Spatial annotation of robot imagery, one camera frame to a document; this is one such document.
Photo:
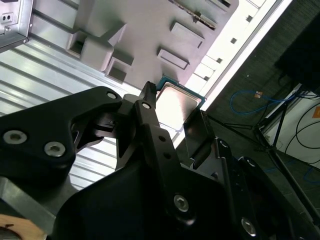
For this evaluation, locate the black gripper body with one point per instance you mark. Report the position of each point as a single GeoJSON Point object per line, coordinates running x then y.
{"type": "Point", "coordinates": [120, 212]}

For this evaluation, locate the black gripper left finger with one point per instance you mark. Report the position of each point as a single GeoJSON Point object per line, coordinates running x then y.
{"type": "Point", "coordinates": [37, 125]}

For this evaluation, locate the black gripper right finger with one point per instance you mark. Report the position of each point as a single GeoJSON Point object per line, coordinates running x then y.
{"type": "Point", "coordinates": [200, 135]}

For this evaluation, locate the silver CPU green edge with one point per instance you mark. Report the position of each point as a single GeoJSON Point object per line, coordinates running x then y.
{"type": "Point", "coordinates": [175, 107]}

